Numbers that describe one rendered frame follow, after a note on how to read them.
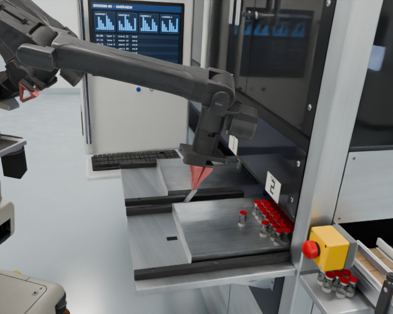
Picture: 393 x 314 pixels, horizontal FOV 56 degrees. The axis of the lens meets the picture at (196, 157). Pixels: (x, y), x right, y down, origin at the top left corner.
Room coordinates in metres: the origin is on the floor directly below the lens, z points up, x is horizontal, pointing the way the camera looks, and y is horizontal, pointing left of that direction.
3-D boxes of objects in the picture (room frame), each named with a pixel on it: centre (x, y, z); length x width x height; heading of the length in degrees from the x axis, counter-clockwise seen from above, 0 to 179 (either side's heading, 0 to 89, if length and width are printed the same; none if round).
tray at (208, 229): (0.90, -0.13, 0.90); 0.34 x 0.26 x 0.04; 105
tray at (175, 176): (1.23, -0.04, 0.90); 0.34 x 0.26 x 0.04; 105
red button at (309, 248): (0.68, -0.27, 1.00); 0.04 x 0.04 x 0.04; 15
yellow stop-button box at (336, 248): (0.69, -0.31, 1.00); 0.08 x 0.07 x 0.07; 105
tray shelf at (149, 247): (1.04, -0.02, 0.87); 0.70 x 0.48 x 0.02; 15
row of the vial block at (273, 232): (0.92, -0.22, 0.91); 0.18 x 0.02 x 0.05; 15
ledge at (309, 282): (0.68, -0.36, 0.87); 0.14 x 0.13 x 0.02; 105
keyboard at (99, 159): (1.52, 0.27, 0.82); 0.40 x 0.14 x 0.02; 109
